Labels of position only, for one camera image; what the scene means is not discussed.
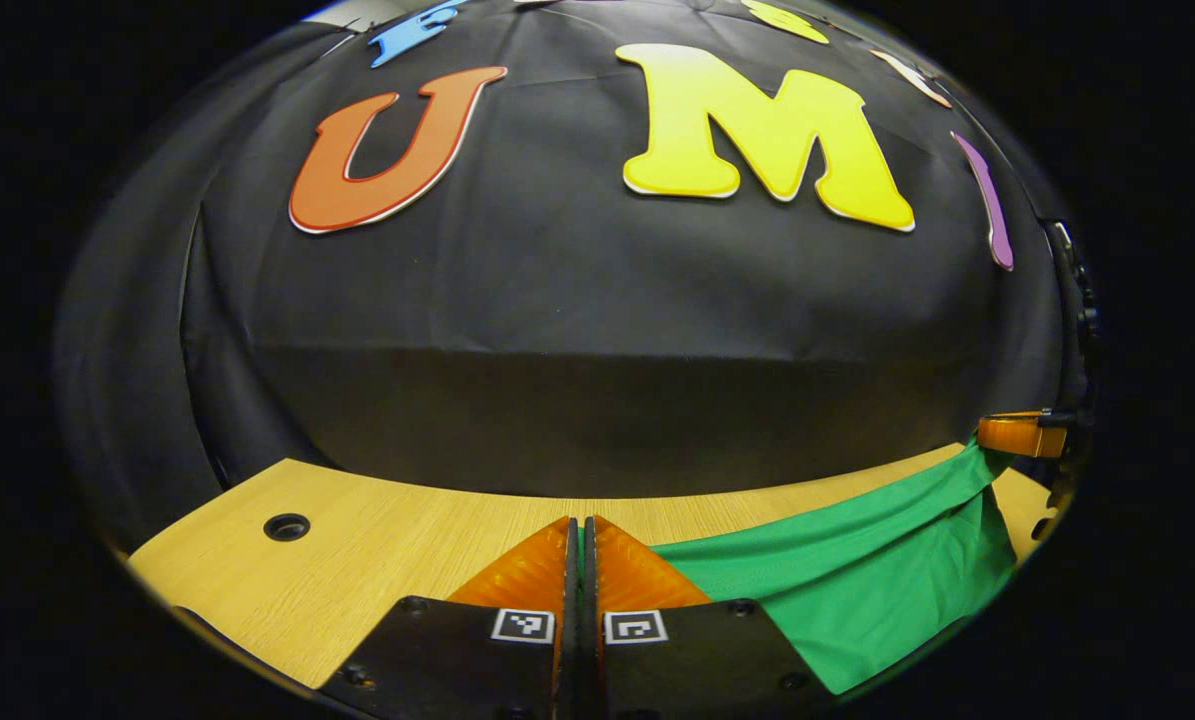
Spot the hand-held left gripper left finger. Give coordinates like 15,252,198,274
319,517,580,720

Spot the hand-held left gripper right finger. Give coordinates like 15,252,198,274
583,515,840,720

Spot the green T-shirt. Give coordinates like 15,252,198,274
577,438,1020,697

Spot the black backdrop cloth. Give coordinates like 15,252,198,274
52,0,1098,561

